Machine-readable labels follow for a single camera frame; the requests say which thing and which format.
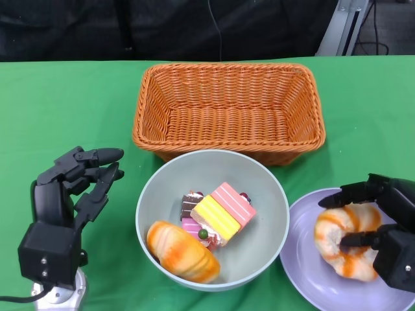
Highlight pink yellow striped cake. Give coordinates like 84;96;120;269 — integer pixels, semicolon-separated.
190;181;257;249

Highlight pale green bowl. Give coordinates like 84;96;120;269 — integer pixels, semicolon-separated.
135;148;291;292

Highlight orange wicker basket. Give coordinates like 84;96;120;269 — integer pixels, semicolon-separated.
132;63;326;167

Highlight orange striped ring bread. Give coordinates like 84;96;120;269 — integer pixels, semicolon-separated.
313;203;383;281

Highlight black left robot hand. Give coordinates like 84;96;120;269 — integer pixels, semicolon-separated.
30;145;125;233

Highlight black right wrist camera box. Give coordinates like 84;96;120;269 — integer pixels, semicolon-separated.
372;223;415;290

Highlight lavender plate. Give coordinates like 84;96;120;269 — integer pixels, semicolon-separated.
279;187;415;311

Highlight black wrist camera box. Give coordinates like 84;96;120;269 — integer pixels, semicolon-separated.
18;222;88;291
372;223;415;290

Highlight black floor cables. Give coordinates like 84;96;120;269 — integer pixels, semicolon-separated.
355;0;390;56

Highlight orange oval bread loaf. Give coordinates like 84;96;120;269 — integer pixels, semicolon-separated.
146;220;221;285

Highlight black backdrop cloth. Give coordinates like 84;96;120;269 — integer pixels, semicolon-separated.
0;0;338;62

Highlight chocolate layered cake slice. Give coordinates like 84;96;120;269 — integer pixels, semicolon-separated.
180;190;205;222

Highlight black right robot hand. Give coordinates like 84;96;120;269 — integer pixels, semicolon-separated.
318;173;415;257

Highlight grey metal stand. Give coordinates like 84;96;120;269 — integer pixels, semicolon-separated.
316;0;370;58

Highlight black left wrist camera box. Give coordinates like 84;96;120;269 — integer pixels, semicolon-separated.
18;222;88;291

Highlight black left wrist camera cable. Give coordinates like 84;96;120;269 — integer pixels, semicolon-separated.
0;284;55;305

